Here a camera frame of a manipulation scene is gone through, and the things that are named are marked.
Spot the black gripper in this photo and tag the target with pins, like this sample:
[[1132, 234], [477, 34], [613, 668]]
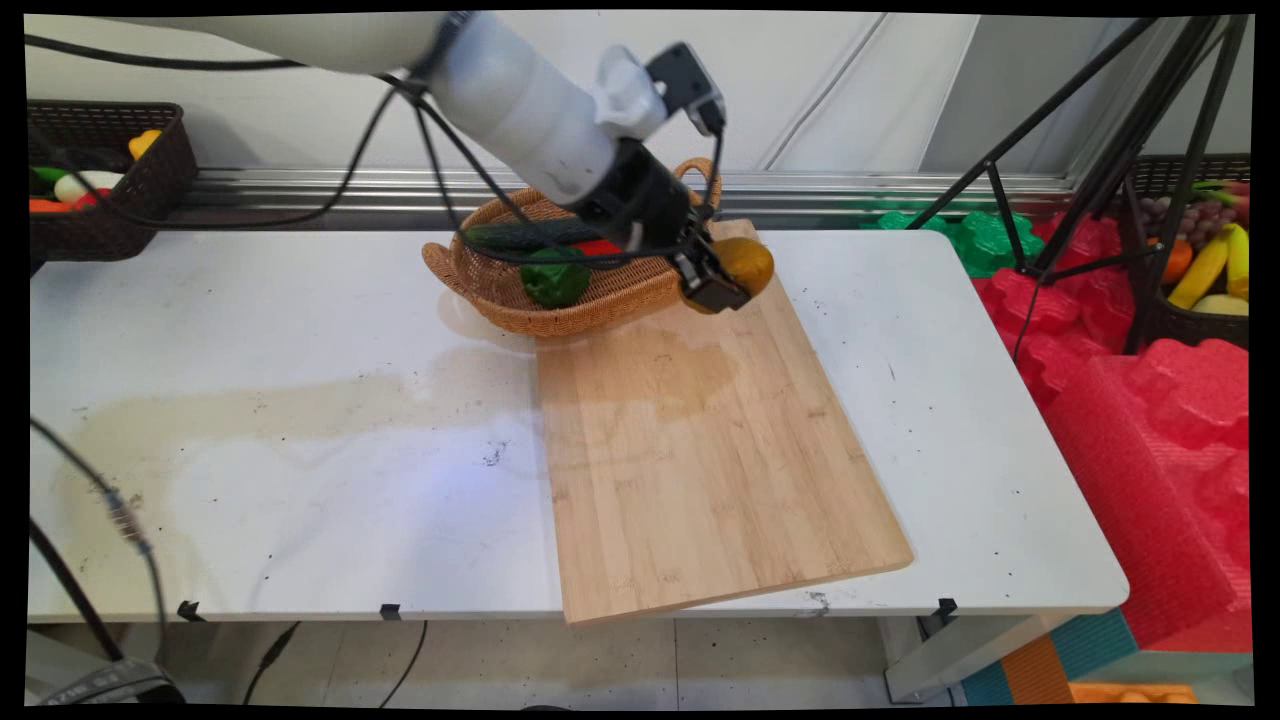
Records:
[[645, 200]]

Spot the brown potato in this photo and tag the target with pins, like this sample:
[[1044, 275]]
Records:
[[752, 265]]

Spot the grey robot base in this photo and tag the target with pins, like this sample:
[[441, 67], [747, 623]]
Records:
[[110, 688]]

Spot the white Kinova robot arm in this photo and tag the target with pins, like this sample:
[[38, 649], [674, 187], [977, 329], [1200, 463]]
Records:
[[520, 110]]

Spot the red chili pepper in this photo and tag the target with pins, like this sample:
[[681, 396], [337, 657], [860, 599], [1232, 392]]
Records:
[[598, 247]]

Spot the green bell pepper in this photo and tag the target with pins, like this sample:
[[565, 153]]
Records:
[[553, 280]]

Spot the wooden cutting board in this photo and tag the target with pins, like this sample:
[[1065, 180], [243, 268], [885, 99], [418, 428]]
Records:
[[700, 460]]

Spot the dark green cucumber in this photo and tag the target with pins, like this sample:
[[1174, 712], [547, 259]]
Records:
[[530, 235]]

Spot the green foam mat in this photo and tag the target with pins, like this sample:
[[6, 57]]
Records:
[[985, 240]]

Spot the black tripod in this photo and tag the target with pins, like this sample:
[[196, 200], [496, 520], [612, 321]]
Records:
[[1120, 150]]

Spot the white table leg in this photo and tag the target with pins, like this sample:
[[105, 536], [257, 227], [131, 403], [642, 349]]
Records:
[[960, 655]]

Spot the orange toy fruit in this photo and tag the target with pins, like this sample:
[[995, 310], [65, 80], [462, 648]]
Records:
[[1178, 260]]

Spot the red foam mat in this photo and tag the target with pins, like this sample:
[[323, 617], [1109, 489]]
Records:
[[1150, 450]]

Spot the black basket with fruit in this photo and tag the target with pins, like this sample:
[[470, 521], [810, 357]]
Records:
[[1190, 325]]

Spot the purple toy grapes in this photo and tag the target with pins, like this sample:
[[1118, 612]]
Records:
[[1195, 222]]

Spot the long yellow toy banana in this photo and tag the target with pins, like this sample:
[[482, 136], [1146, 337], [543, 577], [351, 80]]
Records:
[[1200, 272]]

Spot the blue and orange mat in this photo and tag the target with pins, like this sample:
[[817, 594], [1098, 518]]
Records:
[[1040, 670]]

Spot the pale yellow toy fruit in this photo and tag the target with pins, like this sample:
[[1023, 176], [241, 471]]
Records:
[[1222, 305]]

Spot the red and green toy chili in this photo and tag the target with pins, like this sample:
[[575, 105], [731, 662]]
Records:
[[1225, 192]]

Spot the short yellow toy banana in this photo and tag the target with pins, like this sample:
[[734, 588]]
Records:
[[1238, 258]]

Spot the orange foam piece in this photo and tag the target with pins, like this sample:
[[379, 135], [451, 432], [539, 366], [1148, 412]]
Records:
[[1130, 693]]

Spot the yellow toy pepper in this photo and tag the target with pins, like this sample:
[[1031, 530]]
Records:
[[143, 143]]

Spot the black basket with vegetables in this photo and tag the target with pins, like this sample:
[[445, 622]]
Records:
[[120, 225]]

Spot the red toy vegetable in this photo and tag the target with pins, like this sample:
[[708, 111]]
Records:
[[92, 198]]

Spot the white toy eggplant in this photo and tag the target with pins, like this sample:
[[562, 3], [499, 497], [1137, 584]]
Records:
[[90, 182]]

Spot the orange toy carrot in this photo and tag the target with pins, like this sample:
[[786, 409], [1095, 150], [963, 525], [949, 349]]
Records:
[[48, 206]]

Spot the green toy vegetable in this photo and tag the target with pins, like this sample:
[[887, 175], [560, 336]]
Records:
[[46, 176]]

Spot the metal wall rail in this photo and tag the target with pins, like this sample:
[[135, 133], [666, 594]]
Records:
[[850, 190]]

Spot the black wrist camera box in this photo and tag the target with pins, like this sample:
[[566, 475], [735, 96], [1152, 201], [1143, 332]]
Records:
[[688, 85]]

